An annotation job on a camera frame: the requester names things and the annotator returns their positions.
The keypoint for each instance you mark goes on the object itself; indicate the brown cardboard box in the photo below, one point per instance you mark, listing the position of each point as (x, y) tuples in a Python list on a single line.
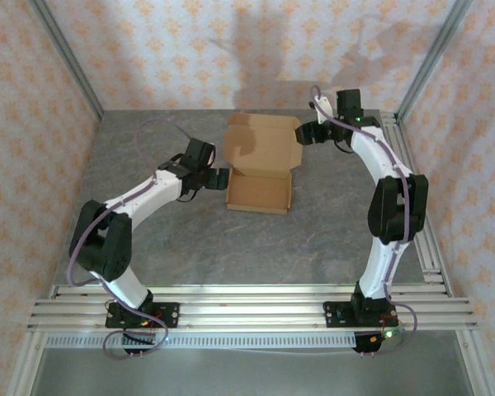
[(257, 194)]

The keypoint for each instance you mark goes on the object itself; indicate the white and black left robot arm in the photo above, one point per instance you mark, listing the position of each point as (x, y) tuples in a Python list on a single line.
[(103, 247)]

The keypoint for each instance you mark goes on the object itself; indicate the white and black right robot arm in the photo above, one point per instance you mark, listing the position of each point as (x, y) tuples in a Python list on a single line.
[(396, 206)]

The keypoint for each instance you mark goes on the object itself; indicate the grey metal lower shelf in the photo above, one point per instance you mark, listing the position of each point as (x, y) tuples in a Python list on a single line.
[(247, 375)]

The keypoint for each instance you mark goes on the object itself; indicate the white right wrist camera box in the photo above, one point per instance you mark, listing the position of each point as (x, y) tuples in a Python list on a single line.
[(322, 109)]

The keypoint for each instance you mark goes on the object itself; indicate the aluminium frame post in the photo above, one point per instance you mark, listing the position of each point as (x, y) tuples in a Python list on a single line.
[(431, 62), (70, 62)]

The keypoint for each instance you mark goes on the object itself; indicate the aluminium mounting rail beam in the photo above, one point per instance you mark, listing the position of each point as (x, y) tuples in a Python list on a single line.
[(251, 309)]

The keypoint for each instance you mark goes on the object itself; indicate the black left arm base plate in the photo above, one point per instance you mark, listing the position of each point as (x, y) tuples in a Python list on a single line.
[(169, 315)]

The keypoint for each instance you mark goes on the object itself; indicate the aluminium side rail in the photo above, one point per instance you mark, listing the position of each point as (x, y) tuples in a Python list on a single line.
[(435, 264)]

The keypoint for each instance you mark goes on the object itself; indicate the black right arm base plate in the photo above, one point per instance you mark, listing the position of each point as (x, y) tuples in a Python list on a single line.
[(334, 315)]

